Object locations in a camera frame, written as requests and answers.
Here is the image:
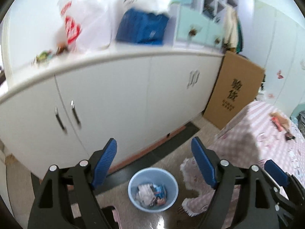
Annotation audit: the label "grey paper wrapper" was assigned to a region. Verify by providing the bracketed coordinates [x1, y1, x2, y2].
[135, 184, 155, 208]

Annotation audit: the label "blue white medicine box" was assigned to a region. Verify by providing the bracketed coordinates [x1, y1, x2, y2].
[152, 184, 167, 206]

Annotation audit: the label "light blue trash bin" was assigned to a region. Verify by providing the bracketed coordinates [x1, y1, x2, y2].
[128, 168, 179, 213]

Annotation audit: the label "brown candy bar wrapper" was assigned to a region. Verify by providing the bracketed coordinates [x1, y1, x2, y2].
[285, 131, 295, 141]

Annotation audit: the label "pink checkered tablecloth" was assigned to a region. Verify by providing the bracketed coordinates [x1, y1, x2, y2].
[180, 101, 304, 228]

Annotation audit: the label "pink slipper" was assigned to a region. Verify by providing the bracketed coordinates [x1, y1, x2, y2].
[112, 208, 122, 229]

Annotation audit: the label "white low cabinet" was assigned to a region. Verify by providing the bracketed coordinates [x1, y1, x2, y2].
[1, 46, 222, 178]

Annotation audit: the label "brown cardboard box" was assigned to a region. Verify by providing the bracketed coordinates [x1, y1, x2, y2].
[203, 51, 265, 129]

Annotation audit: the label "hanging beige jacket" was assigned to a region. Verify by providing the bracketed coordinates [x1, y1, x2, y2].
[223, 4, 239, 49]

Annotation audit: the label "teal drawer unit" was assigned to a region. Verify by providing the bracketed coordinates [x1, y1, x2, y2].
[163, 4, 223, 51]

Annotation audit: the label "small wrappers on counter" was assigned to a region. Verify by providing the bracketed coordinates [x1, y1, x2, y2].
[31, 43, 69, 66]

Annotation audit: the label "blue patterned bag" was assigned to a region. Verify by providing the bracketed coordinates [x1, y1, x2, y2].
[116, 8, 169, 45]

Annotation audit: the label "white red plastic bag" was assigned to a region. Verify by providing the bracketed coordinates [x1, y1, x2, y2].
[58, 0, 113, 52]

